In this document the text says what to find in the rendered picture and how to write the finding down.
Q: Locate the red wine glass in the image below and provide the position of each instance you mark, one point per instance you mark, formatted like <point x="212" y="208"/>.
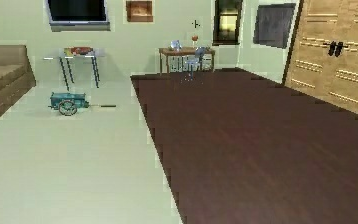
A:
<point x="194" y="39"/>

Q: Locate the black television set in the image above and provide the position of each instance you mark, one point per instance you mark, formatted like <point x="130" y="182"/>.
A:
<point x="77" y="11"/>

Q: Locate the brown framed picture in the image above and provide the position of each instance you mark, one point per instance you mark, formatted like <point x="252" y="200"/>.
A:
<point x="139" y="11"/>

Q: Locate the glass table with black legs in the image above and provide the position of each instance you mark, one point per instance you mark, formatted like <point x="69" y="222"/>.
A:
<point x="95" y="68"/>

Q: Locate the brown sofa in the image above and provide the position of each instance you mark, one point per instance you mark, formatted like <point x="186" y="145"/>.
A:
<point x="5" y="80"/>

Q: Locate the blue grey chair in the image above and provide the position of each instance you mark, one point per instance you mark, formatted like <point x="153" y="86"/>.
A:
<point x="194" y="60"/>

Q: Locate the clear glass bowl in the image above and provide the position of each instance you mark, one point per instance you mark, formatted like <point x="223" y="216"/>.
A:
<point x="175" y="45"/>

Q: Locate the teal toy cart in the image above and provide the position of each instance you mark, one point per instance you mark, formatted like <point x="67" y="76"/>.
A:
<point x="68" y="100"/>

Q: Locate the light wooden door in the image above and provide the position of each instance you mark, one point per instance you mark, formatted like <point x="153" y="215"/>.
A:
<point x="333" y="56"/>

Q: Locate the dark window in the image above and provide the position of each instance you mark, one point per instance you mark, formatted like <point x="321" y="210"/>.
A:
<point x="227" y="21"/>

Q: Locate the brown wooden table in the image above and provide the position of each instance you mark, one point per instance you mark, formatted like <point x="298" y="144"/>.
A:
<point x="183" y="51"/>

